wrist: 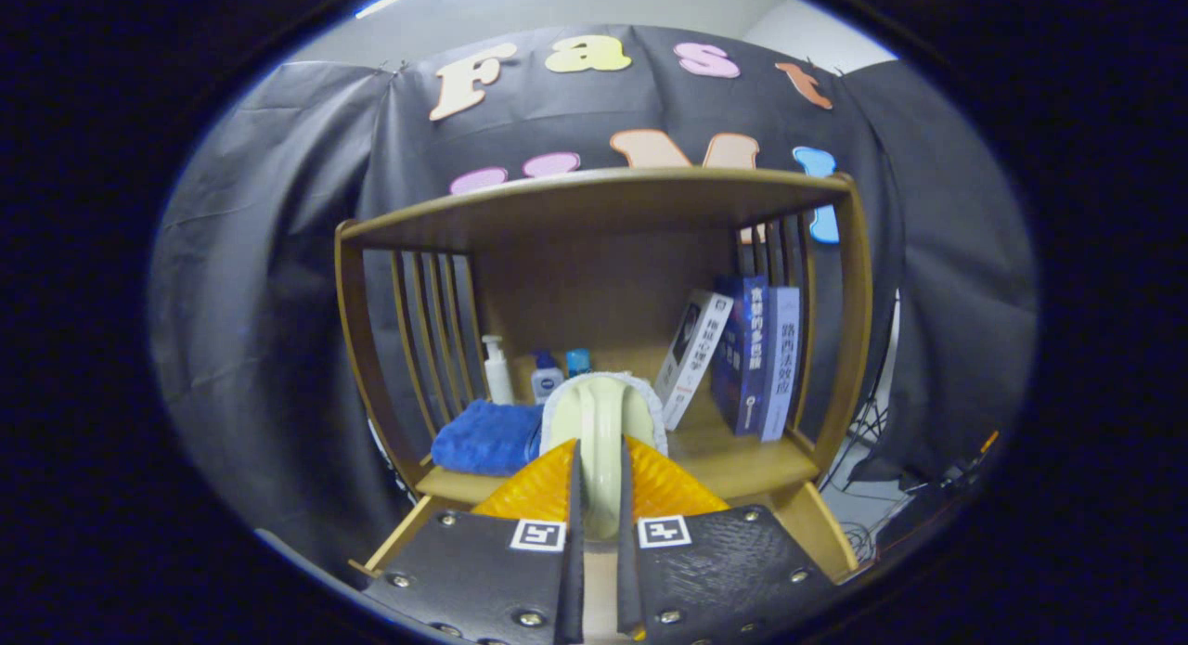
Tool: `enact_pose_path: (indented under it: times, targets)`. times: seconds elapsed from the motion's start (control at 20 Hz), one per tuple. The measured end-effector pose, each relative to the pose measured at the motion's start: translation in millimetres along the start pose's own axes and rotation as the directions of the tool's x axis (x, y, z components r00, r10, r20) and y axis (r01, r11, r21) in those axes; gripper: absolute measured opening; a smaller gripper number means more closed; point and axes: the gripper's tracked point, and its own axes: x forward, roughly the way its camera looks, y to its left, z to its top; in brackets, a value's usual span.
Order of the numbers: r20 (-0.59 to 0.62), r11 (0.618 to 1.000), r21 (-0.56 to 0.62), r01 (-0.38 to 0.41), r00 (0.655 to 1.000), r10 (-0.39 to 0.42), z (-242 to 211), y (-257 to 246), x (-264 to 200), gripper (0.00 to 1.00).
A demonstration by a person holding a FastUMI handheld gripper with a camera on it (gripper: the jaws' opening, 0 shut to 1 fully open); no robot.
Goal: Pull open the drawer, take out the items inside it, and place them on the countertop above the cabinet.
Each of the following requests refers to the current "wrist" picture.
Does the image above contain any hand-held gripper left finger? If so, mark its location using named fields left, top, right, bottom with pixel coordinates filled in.
left=360, top=438, right=586, bottom=645

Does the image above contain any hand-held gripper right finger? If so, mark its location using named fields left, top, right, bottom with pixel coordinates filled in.
left=616, top=436, right=842, bottom=645

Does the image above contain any wooden countertop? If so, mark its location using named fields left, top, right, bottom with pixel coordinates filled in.
left=416, top=399, right=822, bottom=505

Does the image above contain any wooden cabinet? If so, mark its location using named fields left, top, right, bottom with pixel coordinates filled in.
left=334, top=167, right=875, bottom=586

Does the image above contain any blue rolled towel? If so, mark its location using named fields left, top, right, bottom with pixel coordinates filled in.
left=431, top=399, right=549, bottom=477

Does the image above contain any white bottle with blue cap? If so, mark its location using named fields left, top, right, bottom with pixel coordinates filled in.
left=531, top=350, right=565, bottom=405

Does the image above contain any white pump bottle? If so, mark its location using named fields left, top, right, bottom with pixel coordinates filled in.
left=481, top=335, right=515, bottom=406

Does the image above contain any white book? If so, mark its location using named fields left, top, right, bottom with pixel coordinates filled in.
left=653, top=290, right=734, bottom=431

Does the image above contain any dark blue book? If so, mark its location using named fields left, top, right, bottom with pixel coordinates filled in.
left=711, top=276, right=771, bottom=436

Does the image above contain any pale grey-blue book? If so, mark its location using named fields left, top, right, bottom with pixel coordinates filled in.
left=759, top=286, right=803, bottom=443

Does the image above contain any black backdrop cloth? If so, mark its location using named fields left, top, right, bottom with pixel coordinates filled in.
left=148, top=25, right=1039, bottom=572

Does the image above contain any tangle of floor cables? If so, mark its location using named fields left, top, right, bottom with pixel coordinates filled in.
left=840, top=520, right=883, bottom=562

